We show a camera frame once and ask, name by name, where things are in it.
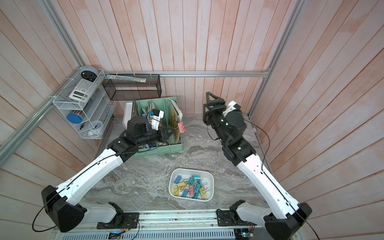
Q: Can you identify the white desk calculator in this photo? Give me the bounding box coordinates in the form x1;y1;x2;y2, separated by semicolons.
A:
69;79;97;103

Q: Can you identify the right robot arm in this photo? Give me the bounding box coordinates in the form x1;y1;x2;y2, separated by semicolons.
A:
203;92;312;240

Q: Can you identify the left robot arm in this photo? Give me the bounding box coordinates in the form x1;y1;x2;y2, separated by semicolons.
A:
42;116;178;233

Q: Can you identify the blue binder clip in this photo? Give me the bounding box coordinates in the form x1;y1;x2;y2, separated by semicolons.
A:
174;175;182;185
181;189;190;198

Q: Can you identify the yellow art book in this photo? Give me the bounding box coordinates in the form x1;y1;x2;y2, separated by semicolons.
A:
168;99;183;144

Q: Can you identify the ruler on basket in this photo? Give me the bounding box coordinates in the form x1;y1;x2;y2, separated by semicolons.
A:
105;75;147;83

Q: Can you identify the green file organizer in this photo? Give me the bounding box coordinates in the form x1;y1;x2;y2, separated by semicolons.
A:
135;97;183;157

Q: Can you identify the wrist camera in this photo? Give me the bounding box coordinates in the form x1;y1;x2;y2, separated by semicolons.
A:
223;101;241;117
150;109;164;131

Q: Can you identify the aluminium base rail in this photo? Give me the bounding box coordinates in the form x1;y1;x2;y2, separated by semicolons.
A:
51;206;302;240

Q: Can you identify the teal binder clip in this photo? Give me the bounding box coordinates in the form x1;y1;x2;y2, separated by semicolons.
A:
190;176;201;184
193;192;200;199
194;183;202;192

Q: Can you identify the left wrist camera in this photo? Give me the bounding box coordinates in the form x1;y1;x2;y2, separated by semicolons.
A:
150;109;164;131

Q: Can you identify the white plastic storage box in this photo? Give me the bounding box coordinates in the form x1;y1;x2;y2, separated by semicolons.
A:
169;168;215;202

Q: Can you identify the grey round speaker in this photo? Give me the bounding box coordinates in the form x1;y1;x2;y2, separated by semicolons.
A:
80;66;99;83

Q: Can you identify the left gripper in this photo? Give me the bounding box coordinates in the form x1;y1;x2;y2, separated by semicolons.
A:
136;126;176;146

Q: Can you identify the blue lid jar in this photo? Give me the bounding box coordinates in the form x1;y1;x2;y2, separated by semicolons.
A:
66;110;83;125

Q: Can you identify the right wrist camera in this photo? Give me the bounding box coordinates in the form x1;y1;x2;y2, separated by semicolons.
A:
223;101;241;117

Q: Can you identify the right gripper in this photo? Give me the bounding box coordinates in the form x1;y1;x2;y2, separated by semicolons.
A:
204;94;232;148

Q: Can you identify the pink binder clip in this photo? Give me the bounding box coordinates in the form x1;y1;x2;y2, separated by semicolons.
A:
178;122;185;133
189;185;195;196

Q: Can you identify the black mesh basket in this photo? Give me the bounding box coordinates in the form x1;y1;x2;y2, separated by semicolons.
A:
103;74;162;101

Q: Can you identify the white tape roll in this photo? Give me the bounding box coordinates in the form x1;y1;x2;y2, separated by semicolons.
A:
88;120;103;138

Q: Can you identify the white wire shelf rack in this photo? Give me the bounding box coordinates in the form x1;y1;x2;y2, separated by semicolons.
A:
53;68;117;140

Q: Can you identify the yellow binder clip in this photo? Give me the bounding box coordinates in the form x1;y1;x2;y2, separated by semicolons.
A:
173;186;180;197
199;186;209;200
178;182;188;192

